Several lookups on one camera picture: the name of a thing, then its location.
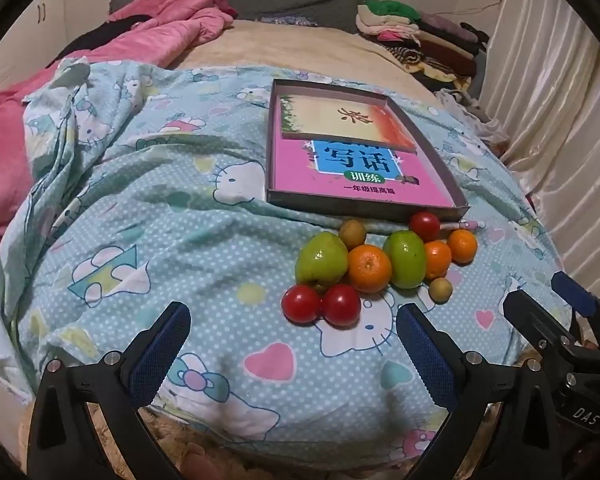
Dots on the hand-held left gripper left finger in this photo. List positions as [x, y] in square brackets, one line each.
[160, 355]

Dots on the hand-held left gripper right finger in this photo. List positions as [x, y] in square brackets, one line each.
[425, 355]

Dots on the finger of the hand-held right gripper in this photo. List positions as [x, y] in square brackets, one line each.
[535, 317]
[572, 292]

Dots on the mandarin orange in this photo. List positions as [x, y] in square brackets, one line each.
[463, 246]
[439, 260]
[370, 270]

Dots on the smooth green jujube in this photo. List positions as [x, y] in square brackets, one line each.
[404, 260]

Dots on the red cherry tomato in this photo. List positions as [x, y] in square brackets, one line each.
[300, 303]
[425, 225]
[341, 305]

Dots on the lumpy green apple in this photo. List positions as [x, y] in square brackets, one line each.
[321, 260]

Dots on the shallow grey cardboard box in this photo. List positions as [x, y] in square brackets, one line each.
[355, 210]

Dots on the beige fluffy rug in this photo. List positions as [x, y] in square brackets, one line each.
[110, 430]

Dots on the blue cartoon cat blanket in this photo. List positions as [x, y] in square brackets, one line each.
[180, 240]

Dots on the cream curtain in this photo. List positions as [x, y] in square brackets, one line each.
[555, 110]

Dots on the white crumpled garment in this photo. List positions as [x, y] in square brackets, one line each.
[475, 120]

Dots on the pink book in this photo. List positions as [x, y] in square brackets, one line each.
[290, 175]

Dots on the pile of folded clothes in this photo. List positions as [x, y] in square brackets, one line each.
[420, 45]

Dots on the black garment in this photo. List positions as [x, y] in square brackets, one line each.
[95, 37]

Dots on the pink quilt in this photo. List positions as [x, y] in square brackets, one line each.
[170, 25]

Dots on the beige bed sheet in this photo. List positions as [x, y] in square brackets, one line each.
[290, 45]

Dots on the white wardrobe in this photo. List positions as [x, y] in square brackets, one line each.
[40, 35]

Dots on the blue patterned cloth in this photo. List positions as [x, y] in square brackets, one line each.
[287, 20]

